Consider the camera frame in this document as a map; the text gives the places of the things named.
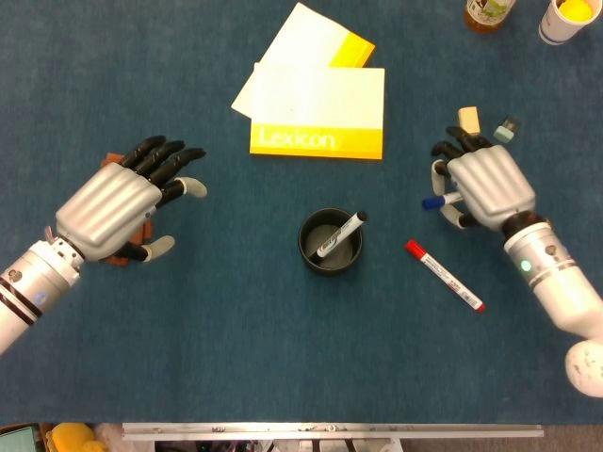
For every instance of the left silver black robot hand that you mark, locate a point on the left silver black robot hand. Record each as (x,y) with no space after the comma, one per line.
(103,207)

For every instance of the black round cup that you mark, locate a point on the black round cup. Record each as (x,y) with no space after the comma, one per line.
(330,270)

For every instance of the aluminium frame rail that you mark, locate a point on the aluminium frame rail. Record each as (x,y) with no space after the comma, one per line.
(330,431)

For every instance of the brown folded cloth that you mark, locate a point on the brown folded cloth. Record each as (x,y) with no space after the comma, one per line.
(147,230)

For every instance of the yellow white Lexicon notebook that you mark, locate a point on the yellow white Lexicon notebook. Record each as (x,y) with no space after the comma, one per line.
(315,103)

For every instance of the blue cap whiteboard marker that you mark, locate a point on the blue cap whiteboard marker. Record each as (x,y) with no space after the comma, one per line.
(433,202)

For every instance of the yellow white plain notebook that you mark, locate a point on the yellow white plain notebook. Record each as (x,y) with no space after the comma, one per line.
(301,37)

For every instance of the yellow soft object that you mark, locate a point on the yellow soft object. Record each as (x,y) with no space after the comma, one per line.
(70,438)

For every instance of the black cap whiteboard marker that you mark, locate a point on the black cap whiteboard marker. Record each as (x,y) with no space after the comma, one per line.
(341,233)

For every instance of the cream eraser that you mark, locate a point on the cream eraser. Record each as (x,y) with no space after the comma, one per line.
(469,118)

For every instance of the blue felt table cover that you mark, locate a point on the blue felt table cover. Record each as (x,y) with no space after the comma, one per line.
(235,329)

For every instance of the teal flat box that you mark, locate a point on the teal flat box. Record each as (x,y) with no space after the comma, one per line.
(16,440)

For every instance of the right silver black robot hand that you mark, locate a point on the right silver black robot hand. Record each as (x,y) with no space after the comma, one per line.
(494,188)

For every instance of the white paper cup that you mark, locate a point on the white paper cup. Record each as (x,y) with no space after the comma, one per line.
(556,28)

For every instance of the tea bottle with green label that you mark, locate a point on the tea bottle with green label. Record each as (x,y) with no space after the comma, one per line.
(483,21)

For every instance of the red cap whiteboard marker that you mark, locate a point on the red cap whiteboard marker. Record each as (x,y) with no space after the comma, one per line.
(445,275)

